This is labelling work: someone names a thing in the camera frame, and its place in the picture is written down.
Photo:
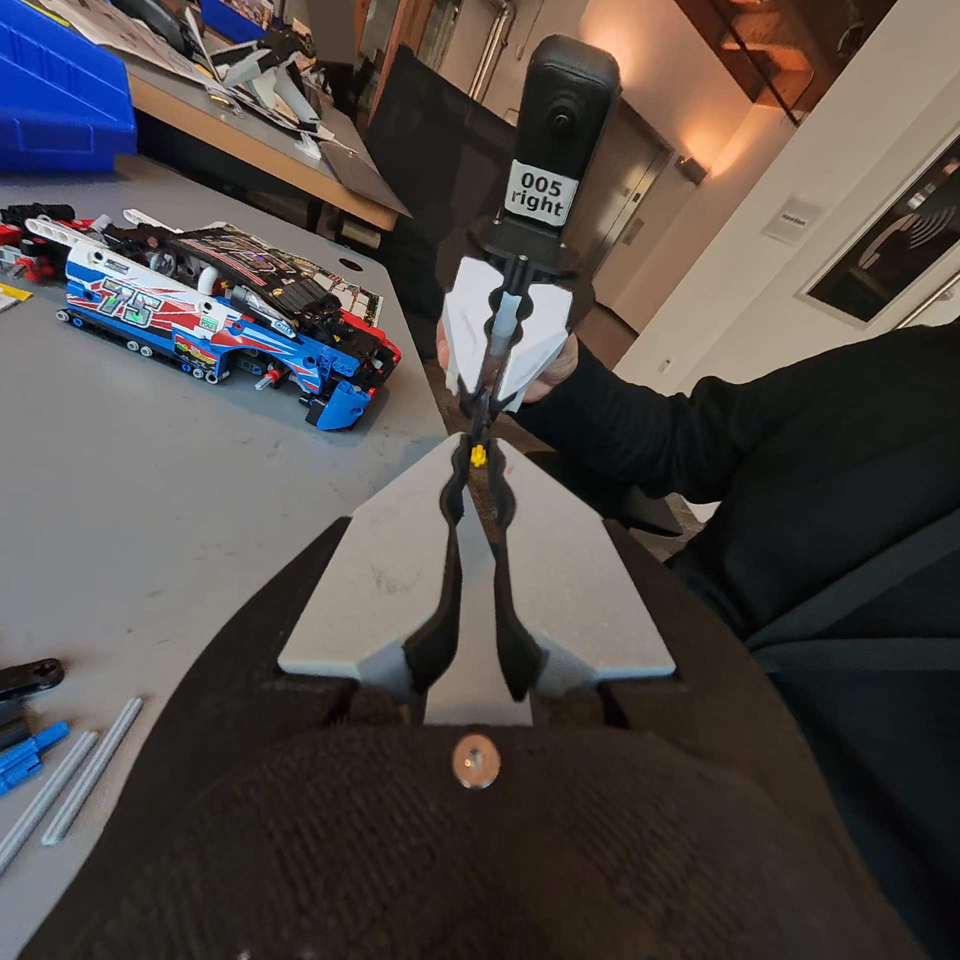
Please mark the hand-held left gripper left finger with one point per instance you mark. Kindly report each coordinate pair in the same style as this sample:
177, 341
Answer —
367, 592

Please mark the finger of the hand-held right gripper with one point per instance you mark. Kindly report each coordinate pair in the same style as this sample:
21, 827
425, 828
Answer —
544, 330
465, 322

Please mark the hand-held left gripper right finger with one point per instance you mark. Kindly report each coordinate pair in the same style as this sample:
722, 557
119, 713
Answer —
585, 592

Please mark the black axle connector brick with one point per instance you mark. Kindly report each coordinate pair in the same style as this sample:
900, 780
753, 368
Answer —
480, 431

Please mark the black pin connector brick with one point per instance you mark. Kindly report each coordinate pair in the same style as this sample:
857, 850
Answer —
30, 675

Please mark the blue toy pin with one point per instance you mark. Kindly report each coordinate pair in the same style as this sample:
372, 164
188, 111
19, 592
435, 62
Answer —
37, 742
19, 772

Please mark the person's right forearm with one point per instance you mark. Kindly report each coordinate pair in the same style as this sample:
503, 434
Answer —
675, 427

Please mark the grey desk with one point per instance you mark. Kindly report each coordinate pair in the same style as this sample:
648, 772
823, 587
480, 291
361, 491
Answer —
150, 487

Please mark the person's right hand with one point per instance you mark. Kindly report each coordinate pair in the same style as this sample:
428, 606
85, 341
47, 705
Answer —
559, 367

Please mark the grey metal door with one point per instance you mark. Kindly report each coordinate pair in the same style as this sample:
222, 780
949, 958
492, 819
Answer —
630, 202

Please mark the wooden staircase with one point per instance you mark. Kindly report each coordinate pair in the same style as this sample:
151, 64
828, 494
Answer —
780, 52

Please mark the partly built toy car model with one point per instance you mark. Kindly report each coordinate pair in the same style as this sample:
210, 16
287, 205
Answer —
225, 300

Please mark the wooden background table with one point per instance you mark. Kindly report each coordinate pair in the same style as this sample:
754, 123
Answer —
225, 135

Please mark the idle white black gripper tool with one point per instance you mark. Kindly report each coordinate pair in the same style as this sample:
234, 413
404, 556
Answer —
262, 75

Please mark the scattered printed papers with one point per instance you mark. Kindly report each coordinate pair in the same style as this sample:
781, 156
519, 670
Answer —
135, 34

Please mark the blue storage bin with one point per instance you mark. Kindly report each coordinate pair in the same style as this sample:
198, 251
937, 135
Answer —
52, 90

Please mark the wall lamp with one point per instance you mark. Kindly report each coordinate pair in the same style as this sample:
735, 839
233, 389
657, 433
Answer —
690, 169

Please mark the white wall sign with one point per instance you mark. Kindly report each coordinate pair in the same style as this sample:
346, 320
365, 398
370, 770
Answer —
791, 217

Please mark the framed dark wall picture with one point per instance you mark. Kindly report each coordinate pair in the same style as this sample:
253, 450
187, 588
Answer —
892, 247

